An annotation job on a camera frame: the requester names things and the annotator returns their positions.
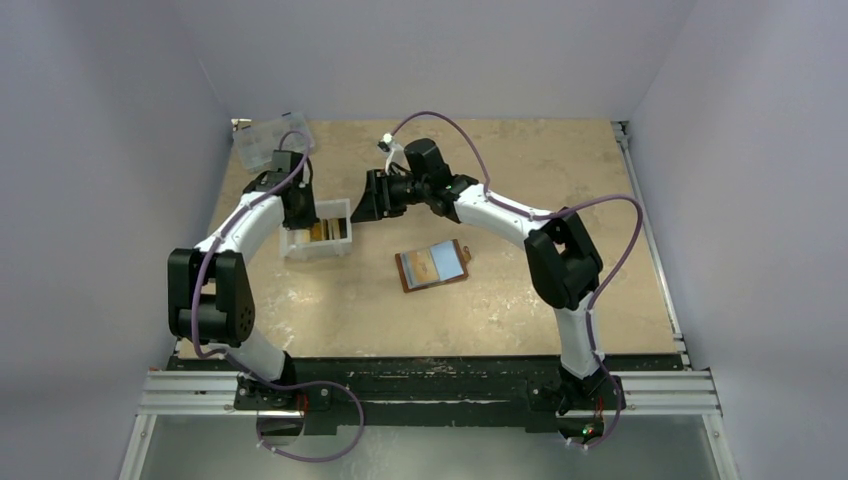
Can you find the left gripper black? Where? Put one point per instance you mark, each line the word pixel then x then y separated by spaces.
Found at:
pixel 310 217

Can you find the gold patterned credit card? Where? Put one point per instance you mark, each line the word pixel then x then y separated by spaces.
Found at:
pixel 420 268

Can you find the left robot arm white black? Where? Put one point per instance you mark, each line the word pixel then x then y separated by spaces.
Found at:
pixel 210 300

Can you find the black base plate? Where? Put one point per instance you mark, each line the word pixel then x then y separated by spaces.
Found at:
pixel 472 391

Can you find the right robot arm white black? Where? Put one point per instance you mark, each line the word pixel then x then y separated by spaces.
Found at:
pixel 563 262

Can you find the clear plastic organizer box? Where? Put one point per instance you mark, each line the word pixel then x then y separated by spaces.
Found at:
pixel 255 141

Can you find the white plastic card tray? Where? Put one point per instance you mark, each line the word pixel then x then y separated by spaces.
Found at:
pixel 295 245

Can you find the stack of credit cards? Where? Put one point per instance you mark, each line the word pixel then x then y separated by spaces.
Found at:
pixel 332 229

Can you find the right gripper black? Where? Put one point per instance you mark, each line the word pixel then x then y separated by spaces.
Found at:
pixel 380 195

